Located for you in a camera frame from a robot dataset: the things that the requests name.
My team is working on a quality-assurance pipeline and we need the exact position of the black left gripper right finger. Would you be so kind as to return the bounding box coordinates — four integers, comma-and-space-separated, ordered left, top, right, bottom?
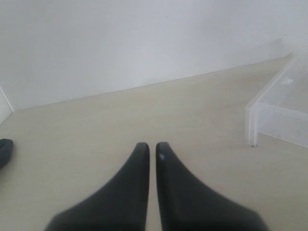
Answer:
156, 142, 268, 231

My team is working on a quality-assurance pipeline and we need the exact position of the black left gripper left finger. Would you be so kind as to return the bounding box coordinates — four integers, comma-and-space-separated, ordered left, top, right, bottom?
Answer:
46, 142, 150, 231

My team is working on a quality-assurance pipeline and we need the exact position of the clear plastic bin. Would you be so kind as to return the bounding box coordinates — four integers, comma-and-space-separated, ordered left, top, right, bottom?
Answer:
245, 54, 308, 147

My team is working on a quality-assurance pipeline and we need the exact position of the dark object at left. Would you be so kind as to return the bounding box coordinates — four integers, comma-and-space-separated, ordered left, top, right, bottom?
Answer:
0, 139, 13, 169

